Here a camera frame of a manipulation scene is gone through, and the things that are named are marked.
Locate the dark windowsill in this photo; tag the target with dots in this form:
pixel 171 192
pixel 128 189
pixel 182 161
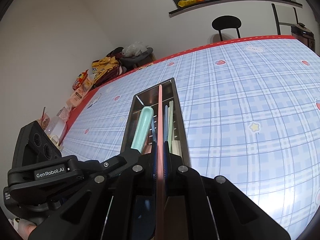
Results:
pixel 237 5

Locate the person's left hand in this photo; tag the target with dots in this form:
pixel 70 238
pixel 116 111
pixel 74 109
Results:
pixel 25 231

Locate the clear plastic food container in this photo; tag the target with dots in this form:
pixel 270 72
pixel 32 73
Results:
pixel 56 125

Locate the metal utensil tray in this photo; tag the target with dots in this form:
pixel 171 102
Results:
pixel 150 97

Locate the blue plaid table mat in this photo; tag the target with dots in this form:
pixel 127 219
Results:
pixel 237 105

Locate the blue chopstick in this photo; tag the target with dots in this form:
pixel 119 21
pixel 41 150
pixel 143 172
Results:
pixel 166 122

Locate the cream spoon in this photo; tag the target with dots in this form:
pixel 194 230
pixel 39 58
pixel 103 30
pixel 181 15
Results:
pixel 177 147

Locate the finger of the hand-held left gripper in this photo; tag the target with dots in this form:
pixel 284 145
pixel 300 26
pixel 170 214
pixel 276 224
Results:
pixel 110 165

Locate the small white packet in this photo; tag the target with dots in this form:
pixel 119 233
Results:
pixel 94 101

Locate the grey stool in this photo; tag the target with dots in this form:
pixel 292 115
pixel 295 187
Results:
pixel 136 60

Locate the yellow and maroon clothing pile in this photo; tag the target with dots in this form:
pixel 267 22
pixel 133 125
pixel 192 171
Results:
pixel 105 67

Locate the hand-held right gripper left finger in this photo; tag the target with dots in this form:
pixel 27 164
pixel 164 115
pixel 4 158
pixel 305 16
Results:
pixel 154 160

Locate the red snack bag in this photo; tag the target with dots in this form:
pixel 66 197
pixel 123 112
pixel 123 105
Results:
pixel 80 80

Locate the cream printed mug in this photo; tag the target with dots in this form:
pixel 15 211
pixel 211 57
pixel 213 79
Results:
pixel 55 141

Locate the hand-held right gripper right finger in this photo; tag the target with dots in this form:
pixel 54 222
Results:
pixel 166 160

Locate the orange snack packet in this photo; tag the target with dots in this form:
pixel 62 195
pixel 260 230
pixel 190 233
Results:
pixel 191 1

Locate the brown rice cooker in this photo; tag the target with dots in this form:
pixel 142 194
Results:
pixel 302 35

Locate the clear plastic bag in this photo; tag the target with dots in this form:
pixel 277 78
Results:
pixel 133 48

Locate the black round-back chair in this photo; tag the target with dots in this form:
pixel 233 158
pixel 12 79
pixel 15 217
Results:
pixel 226 22

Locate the black metal frame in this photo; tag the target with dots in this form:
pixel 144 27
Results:
pixel 275 17

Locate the blue spoon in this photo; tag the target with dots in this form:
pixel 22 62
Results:
pixel 145 217

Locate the mint green spoon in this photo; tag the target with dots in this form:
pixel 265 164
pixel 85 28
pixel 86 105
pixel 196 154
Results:
pixel 142 127

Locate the pink snack package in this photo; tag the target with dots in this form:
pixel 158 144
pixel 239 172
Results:
pixel 78 95

